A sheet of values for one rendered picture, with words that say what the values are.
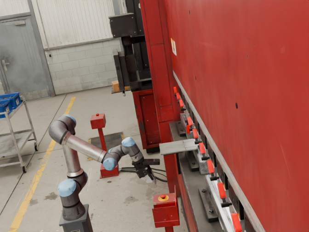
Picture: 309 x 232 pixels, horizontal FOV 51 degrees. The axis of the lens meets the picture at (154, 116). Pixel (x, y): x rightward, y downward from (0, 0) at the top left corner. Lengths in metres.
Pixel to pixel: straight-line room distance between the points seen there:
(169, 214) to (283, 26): 1.69
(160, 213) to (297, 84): 1.68
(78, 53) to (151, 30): 6.17
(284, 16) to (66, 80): 8.81
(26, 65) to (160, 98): 6.57
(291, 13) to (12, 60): 9.05
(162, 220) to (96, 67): 7.30
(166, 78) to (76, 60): 6.20
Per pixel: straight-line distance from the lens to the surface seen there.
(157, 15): 3.07
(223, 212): 1.77
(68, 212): 2.28
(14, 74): 9.52
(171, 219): 2.19
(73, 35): 9.08
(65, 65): 9.23
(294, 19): 0.59
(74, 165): 2.27
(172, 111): 3.24
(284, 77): 0.65
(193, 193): 2.10
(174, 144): 2.47
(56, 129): 2.06
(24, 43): 9.31
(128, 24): 3.22
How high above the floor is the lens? 2.02
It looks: 19 degrees down
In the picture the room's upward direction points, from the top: 9 degrees counter-clockwise
